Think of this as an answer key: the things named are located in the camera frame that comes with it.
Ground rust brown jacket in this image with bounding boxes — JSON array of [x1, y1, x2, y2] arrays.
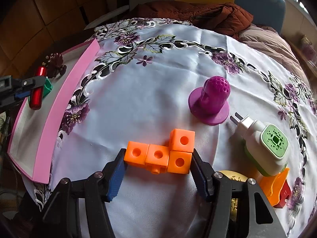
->
[[130, 1, 254, 39]]

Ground small red block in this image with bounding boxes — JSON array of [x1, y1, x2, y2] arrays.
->
[[274, 181, 291, 208]]

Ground dark red flower ornament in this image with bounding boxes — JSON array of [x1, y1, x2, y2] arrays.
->
[[42, 53, 67, 79]]

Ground pink rimmed storage tray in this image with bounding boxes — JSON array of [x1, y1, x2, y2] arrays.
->
[[8, 40, 100, 184]]

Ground yellow embossed oval object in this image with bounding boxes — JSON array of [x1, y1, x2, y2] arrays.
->
[[220, 170, 248, 222]]

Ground white green plug-in device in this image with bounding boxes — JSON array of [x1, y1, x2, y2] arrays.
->
[[230, 112, 290, 177]]

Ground green plastic bracket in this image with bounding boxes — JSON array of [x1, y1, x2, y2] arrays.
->
[[42, 77, 53, 100]]

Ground white floral embroidered tablecloth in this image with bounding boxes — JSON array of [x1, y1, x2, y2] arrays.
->
[[23, 17, 317, 238]]

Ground orange linked cube blocks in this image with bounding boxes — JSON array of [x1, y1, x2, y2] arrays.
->
[[124, 128, 196, 175]]

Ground orange plastic clip piece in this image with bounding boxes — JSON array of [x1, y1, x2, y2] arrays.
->
[[260, 168, 290, 207]]

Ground pinkish beige quilt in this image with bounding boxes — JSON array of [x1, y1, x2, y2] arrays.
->
[[238, 24, 310, 86]]

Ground red metallic cylinder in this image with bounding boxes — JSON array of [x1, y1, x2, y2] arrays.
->
[[29, 66, 47, 110]]

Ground purple perforated cone toy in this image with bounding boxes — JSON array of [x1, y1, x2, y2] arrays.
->
[[188, 76, 231, 126]]

